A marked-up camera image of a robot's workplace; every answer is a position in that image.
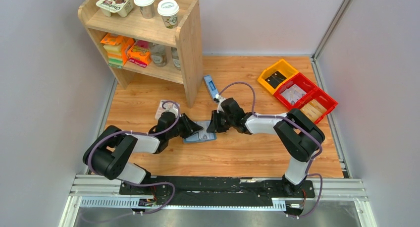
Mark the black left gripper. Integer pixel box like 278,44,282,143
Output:
167,113,204,140

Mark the small pink packet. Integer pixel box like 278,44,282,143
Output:
155,100,180,120

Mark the stack of coloured sponges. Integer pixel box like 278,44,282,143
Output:
103,44,123,66

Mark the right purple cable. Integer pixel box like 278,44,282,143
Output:
214,81,325,219

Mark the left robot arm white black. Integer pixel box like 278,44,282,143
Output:
83,112,204,195

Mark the blue rectangular box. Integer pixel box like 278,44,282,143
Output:
204,75,219,103

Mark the wooden shelf unit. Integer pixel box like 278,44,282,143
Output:
78,0,203,108

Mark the chocolate pudding cup pack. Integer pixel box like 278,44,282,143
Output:
96,0,133,17

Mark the right white lidded paper cup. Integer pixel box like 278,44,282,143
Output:
157,0,180,29

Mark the yellow plastic bin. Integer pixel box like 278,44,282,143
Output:
257,58,299,95

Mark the red plastic bin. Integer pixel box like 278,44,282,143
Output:
274,73,318,110
297,88,338,124

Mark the left glass jar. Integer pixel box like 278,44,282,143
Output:
149,42,167,67

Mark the blue leather card holder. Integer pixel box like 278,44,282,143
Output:
183,120,217,143

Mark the orange pink snack bag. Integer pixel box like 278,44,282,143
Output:
127,40,152,67

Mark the near red plastic bin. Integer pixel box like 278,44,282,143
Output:
297,88,338,124

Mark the aluminium rail frame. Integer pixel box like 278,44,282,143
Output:
59,174,376,227

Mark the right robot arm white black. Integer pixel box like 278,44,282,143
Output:
207,98,325,197

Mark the right glass jar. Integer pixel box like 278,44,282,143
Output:
171,47,181,71

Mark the glass jar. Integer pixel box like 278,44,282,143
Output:
171,47,181,71
149,42,167,67

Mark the middle red plastic bin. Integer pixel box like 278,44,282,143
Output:
274,73,318,110

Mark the purple cable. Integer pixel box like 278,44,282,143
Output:
214,81,325,219
86,101,182,215

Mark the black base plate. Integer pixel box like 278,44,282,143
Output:
119,175,315,207

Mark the orange snack box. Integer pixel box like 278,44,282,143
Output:
101,33,135,65

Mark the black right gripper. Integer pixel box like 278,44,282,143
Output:
206,110,235,134

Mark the white lidded paper cup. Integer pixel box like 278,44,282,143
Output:
157,0,180,29
134,0,155,19

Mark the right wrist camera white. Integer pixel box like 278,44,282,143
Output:
213,94,226,113

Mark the left white lidded paper cup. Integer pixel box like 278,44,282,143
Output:
134,0,155,19

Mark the black card in yellow bin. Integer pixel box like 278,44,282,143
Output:
265,71,286,89

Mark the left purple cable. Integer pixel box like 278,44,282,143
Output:
86,101,182,215

